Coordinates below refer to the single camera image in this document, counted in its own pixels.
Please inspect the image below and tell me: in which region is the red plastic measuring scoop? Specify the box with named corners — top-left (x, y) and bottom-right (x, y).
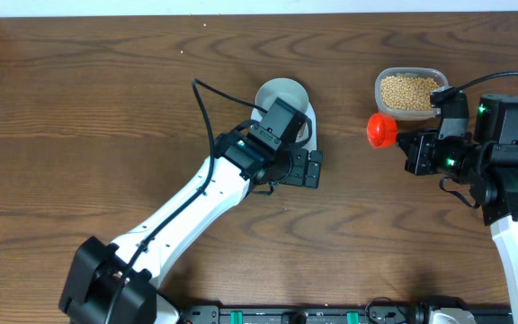
top-left (367, 112), bottom-right (397, 149)

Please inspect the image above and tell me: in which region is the white plastic bowl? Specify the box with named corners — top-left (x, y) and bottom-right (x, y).
top-left (255, 77), bottom-right (314, 119)

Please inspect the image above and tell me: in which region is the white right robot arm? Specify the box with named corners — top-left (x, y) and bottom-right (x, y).
top-left (396, 93), bottom-right (518, 323)

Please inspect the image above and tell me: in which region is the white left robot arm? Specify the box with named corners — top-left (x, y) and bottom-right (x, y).
top-left (58, 120), bottom-right (323, 323)

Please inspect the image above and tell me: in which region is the white digital kitchen scale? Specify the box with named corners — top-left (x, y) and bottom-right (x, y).
top-left (250, 102), bottom-right (318, 154)

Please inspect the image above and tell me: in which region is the clear plastic soybean container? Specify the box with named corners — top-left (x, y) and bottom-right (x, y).
top-left (375, 67), bottom-right (449, 121)

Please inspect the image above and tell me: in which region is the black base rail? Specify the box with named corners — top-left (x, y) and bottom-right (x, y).
top-left (179, 296), bottom-right (514, 324)

